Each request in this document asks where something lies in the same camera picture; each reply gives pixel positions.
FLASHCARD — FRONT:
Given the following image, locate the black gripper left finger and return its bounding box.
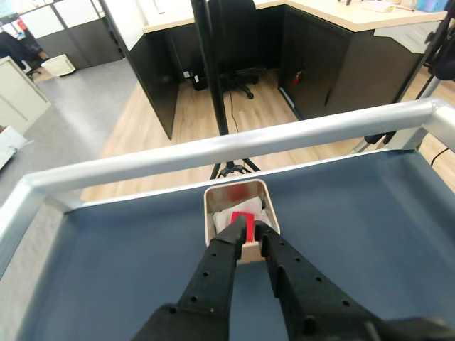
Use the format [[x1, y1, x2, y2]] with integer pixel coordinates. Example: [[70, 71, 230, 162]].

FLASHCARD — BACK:
[[132, 212, 249, 341]]

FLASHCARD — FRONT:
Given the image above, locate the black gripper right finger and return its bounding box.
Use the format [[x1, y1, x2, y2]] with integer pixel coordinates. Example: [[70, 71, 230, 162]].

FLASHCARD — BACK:
[[252, 220, 392, 341]]

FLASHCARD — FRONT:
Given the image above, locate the red cube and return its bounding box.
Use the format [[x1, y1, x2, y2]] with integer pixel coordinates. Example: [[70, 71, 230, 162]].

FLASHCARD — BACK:
[[230, 210, 257, 246]]

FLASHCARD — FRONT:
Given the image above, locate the square metal box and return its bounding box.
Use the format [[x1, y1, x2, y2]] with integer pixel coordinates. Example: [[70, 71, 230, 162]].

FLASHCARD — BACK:
[[203, 180, 281, 264]]

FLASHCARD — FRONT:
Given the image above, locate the white storage box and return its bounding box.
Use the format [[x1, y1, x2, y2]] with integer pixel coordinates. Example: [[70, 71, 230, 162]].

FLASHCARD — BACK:
[[41, 53, 77, 78]]

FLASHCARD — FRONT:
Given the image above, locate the blue box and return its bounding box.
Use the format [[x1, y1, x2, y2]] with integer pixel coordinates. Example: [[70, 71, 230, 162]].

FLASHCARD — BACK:
[[414, 0, 448, 12]]

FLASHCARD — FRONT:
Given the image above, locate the black waste bin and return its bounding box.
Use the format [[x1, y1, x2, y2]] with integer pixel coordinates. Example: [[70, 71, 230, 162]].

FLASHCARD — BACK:
[[191, 70, 208, 92]]

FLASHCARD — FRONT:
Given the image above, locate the black office chair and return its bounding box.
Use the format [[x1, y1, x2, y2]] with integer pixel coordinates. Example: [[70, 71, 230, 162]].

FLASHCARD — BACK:
[[208, 0, 261, 101], [0, 30, 43, 77]]

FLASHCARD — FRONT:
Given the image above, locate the black tripod stand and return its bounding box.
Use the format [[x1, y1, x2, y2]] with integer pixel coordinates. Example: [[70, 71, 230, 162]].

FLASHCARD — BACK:
[[190, 0, 264, 180]]

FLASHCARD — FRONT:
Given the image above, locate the black desk with wooden top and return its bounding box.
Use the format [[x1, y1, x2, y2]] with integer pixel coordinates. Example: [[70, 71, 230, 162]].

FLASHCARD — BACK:
[[127, 0, 449, 140]]

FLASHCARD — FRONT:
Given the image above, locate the white cardboard sheet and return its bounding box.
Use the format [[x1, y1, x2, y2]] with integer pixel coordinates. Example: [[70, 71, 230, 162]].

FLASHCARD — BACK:
[[0, 125, 28, 170]]

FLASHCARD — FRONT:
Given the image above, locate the beige filing cabinet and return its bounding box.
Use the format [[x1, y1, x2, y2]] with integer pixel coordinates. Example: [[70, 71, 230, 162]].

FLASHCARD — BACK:
[[0, 55, 53, 136]]

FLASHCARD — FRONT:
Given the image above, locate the black and silver stand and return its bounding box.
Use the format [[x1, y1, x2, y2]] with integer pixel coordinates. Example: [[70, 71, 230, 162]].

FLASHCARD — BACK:
[[400, 10, 455, 104]]

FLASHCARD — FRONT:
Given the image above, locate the grey office partition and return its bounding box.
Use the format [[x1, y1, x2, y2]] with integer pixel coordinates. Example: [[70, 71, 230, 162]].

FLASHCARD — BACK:
[[17, 0, 126, 70]]

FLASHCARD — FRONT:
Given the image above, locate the white flat device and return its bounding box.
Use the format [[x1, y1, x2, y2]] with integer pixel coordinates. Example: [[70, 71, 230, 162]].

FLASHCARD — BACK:
[[360, 0, 397, 13]]

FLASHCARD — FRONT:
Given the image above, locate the aluminium cart frame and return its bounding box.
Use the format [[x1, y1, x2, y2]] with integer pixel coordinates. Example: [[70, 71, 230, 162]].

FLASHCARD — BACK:
[[0, 98, 455, 341]]

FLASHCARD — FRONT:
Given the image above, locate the black floor cable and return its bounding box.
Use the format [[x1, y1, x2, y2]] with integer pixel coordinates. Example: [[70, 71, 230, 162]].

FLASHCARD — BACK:
[[228, 90, 242, 134], [429, 146, 453, 168]]

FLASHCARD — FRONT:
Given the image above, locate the grey desk bracket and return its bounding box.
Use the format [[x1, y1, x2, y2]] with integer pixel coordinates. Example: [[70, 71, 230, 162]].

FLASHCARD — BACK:
[[373, 21, 442, 55]]

